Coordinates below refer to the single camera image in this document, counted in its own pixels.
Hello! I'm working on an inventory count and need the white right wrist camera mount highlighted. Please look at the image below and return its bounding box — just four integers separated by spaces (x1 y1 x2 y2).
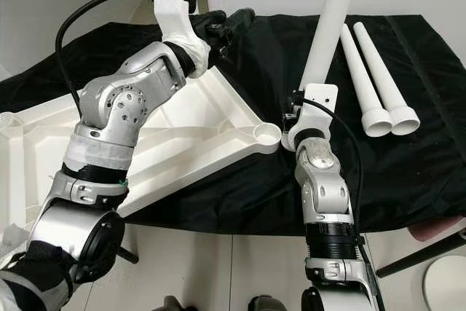
284 83 339 153

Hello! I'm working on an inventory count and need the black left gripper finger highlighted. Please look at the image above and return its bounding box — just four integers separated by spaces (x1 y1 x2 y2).
218 7 257 41

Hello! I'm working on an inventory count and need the white plastic table leg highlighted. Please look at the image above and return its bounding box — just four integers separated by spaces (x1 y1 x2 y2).
299 0 363 93
354 21 422 137
340 23 395 138

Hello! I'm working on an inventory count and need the white plastic tabletop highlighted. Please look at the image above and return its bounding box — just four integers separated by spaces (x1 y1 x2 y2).
0 67 283 268

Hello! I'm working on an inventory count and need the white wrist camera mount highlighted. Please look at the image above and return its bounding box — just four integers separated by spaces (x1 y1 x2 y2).
151 0 200 42
284 83 339 153

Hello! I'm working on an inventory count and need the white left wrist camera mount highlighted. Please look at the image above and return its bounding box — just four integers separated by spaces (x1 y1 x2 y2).
151 0 200 42

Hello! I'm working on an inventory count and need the white round object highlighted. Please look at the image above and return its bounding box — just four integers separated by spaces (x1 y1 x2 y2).
422 259 466 311

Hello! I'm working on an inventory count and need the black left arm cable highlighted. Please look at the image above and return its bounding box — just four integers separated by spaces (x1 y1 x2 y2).
55 0 157 119

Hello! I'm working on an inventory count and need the black cloth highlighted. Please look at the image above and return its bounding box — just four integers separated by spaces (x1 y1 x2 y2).
0 11 466 237

